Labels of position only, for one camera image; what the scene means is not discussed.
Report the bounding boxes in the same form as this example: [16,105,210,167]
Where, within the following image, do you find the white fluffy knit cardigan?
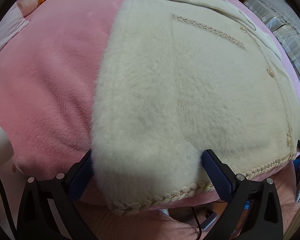
[91,0,300,215]

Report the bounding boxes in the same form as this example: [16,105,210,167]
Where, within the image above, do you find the pink plush bed blanket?
[0,0,300,210]

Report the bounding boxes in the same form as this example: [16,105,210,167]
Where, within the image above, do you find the white lace covered furniture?
[244,0,300,82]

